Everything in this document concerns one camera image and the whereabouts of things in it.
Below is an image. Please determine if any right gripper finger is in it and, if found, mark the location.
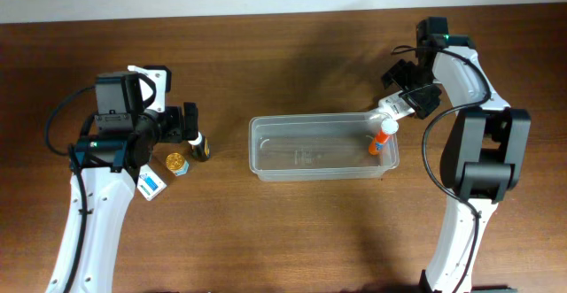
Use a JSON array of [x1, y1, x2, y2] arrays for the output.
[[381, 60, 406, 90], [400, 84, 442, 120]]

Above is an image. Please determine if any white pump bottle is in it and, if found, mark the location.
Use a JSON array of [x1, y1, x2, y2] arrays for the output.
[[372, 91, 416, 120]]

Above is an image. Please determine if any orange tablet tube white cap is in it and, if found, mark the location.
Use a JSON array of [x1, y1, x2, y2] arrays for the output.
[[369, 119, 399, 156]]

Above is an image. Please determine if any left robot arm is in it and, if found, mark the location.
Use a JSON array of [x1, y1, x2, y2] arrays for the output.
[[47, 66, 210, 292]]

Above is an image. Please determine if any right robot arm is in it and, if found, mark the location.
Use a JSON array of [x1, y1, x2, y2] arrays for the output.
[[382, 17, 531, 293]]

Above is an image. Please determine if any clear plastic container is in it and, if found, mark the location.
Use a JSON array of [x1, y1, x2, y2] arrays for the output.
[[248, 112, 400, 181]]

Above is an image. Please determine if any gold lid small jar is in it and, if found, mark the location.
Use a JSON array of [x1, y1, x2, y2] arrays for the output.
[[166, 153, 190, 176]]

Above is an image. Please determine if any dark bottle white cap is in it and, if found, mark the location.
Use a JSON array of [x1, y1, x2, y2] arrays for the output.
[[189, 132, 211, 162]]

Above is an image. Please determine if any white Panadol box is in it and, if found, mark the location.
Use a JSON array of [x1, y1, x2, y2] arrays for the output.
[[136, 165, 167, 201]]

